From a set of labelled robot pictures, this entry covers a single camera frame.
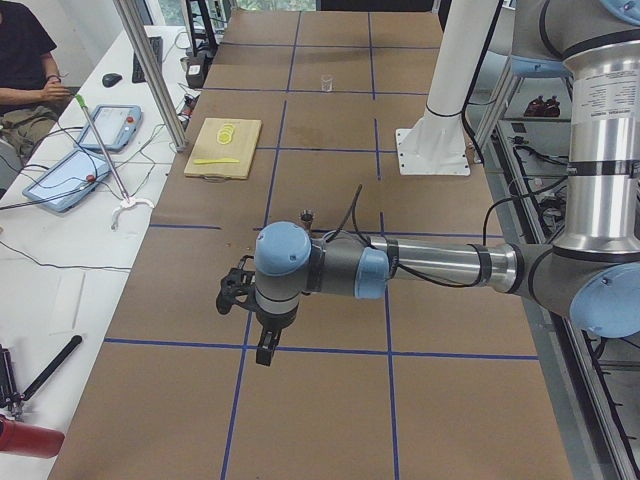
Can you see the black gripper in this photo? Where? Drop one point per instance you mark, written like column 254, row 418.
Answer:
column 274, row 322

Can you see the steel jigger shaker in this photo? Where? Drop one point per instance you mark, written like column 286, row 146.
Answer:
column 307, row 219

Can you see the clear glass measuring cup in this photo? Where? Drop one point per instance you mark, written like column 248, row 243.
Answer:
column 326, row 83

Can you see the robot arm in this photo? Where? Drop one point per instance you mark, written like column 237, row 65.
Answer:
column 589, row 274

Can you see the yellow plastic knife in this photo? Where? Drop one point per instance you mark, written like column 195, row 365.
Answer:
column 222, row 160

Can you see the bamboo cutting board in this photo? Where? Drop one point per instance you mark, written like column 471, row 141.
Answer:
column 243, row 146

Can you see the red bottle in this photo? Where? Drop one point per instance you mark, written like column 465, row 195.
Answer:
column 23, row 439

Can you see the near teach pendant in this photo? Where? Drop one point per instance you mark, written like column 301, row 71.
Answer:
column 69, row 181

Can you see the teach pendant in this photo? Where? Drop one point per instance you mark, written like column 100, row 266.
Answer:
column 69, row 181
column 117, row 124

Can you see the far teach pendant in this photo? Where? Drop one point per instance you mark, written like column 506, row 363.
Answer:
column 117, row 124

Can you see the black computer mouse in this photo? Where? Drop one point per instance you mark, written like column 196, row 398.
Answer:
column 111, row 79

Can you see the person in black shirt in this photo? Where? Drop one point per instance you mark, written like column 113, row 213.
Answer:
column 32, row 93

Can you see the green handled reacher grabber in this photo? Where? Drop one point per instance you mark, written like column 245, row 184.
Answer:
column 128, row 201

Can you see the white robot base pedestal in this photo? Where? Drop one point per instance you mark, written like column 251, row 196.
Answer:
column 435, row 145

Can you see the aluminium frame post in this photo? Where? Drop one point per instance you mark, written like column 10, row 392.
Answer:
column 136, row 33

